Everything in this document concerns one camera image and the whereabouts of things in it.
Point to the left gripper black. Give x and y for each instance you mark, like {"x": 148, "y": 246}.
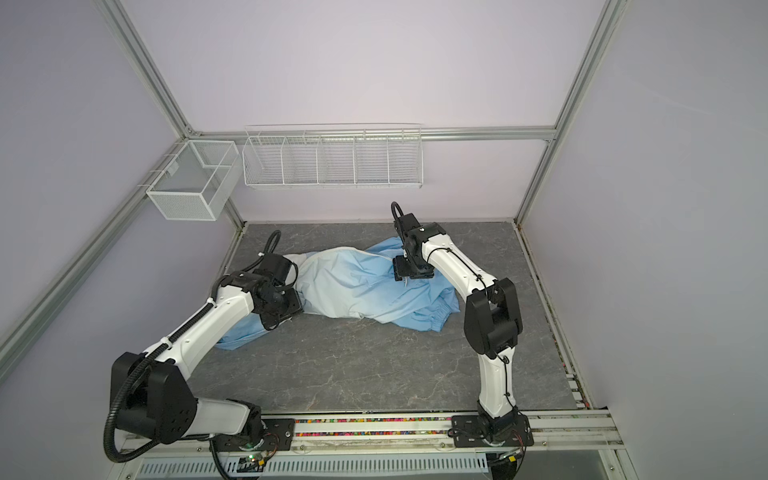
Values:
{"x": 294, "y": 309}

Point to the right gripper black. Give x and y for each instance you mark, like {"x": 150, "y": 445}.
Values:
{"x": 402, "y": 272}

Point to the light blue jacket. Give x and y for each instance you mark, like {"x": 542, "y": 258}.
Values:
{"x": 346, "y": 283}

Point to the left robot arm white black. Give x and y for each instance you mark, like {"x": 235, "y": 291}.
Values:
{"x": 151, "y": 402}

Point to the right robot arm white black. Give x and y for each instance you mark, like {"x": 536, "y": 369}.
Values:
{"x": 492, "y": 319}

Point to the white mesh box basket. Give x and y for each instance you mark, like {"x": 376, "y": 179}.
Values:
{"x": 197, "y": 181}

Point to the small green circuit board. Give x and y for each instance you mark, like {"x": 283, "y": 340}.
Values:
{"x": 251, "y": 464}

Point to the white vent grille strip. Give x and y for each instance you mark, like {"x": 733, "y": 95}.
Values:
{"x": 333, "y": 466}

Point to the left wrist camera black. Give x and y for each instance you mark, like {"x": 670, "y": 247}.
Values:
{"x": 277, "y": 267}

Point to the white wire shelf basket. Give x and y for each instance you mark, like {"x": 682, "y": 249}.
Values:
{"x": 333, "y": 155}

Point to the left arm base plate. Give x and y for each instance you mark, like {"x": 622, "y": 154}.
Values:
{"x": 272, "y": 434}

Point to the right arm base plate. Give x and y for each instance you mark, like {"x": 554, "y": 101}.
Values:
{"x": 474, "y": 431}

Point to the aluminium mounting rail front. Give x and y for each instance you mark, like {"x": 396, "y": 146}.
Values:
{"x": 306, "y": 435}

